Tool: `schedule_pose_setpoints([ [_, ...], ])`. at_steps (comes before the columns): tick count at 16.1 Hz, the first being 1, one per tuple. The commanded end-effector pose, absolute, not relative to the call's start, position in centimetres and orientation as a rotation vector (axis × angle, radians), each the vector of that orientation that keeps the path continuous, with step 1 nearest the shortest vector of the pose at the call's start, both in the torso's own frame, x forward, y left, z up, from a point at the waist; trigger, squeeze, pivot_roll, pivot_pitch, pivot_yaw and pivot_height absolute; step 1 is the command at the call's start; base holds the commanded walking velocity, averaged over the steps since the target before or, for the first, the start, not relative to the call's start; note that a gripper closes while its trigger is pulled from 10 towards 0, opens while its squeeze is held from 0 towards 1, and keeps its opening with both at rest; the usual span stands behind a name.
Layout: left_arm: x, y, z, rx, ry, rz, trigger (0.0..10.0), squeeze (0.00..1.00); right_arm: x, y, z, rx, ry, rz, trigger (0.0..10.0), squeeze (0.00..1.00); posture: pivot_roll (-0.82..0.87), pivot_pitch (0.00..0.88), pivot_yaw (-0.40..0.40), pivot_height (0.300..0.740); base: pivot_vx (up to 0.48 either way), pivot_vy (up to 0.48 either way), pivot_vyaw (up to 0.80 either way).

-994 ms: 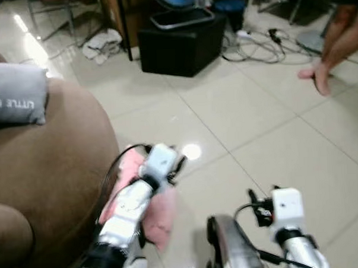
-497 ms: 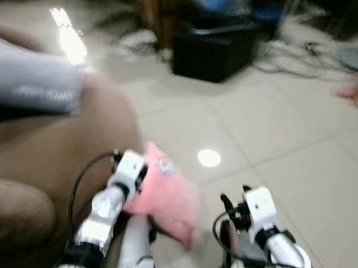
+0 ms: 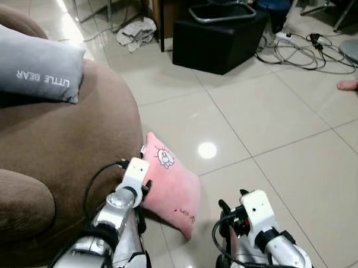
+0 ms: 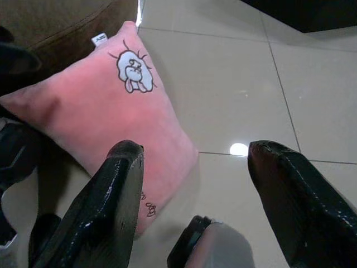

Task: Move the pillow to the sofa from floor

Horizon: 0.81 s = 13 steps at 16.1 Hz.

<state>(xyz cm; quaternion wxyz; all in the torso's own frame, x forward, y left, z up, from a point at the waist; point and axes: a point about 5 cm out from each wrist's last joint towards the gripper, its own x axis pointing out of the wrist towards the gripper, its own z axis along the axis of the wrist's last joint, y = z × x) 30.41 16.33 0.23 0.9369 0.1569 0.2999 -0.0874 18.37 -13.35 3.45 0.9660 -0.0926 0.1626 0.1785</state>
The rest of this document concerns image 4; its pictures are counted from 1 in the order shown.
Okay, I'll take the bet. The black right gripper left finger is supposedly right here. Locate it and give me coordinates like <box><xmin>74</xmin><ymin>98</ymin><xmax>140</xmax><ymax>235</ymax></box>
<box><xmin>28</xmin><ymin>139</ymin><xmax>145</xmax><ymax>268</ymax></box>

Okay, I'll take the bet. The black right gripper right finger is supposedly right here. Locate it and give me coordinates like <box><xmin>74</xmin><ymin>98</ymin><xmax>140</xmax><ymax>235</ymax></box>
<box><xmin>248</xmin><ymin>140</ymin><xmax>357</xmax><ymax>268</ymax></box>

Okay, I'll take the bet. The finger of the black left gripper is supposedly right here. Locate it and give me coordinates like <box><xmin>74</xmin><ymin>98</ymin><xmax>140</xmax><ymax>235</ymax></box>
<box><xmin>0</xmin><ymin>26</ymin><xmax>43</xmax><ymax>94</ymax></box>

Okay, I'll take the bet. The brown fabric sofa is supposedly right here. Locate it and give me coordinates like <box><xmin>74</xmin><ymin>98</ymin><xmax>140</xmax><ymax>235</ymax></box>
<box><xmin>0</xmin><ymin>0</ymin><xmax>139</xmax><ymax>74</ymax></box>

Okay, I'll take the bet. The pink pillow with rabbit print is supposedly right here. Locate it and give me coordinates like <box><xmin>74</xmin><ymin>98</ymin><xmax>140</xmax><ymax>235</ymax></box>
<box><xmin>0</xmin><ymin>21</ymin><xmax>199</xmax><ymax>242</ymax></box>

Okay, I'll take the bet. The dark low furniture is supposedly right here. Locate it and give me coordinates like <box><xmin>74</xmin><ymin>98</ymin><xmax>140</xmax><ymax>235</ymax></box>
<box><xmin>242</xmin><ymin>0</ymin><xmax>357</xmax><ymax>34</ymax></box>

